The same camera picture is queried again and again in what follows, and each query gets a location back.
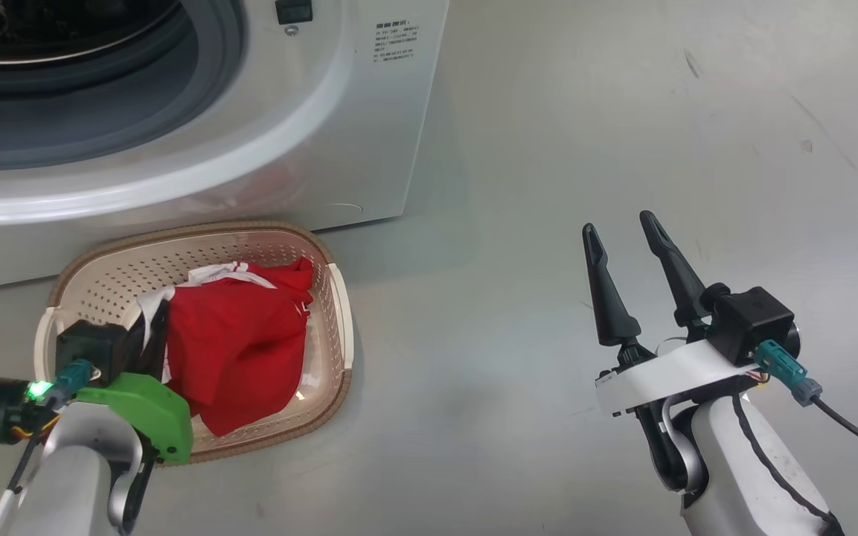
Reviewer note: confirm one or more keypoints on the cream perforated laundry basket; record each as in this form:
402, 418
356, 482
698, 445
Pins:
109, 283

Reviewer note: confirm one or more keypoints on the small printed text label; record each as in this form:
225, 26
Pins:
395, 42

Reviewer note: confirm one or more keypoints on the white front-load washing machine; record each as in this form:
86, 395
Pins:
250, 171

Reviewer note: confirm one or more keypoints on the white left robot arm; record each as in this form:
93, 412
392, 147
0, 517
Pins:
71, 484

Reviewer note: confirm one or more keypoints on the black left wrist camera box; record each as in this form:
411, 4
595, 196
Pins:
90, 346

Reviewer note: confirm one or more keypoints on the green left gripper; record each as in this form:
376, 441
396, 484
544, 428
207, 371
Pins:
153, 417

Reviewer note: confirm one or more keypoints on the red and white garment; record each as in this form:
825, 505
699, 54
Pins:
235, 350

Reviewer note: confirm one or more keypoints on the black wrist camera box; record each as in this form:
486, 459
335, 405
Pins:
748, 320
90, 346

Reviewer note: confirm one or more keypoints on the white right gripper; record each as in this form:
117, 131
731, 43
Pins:
659, 376

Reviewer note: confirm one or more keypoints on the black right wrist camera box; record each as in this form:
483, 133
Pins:
748, 320

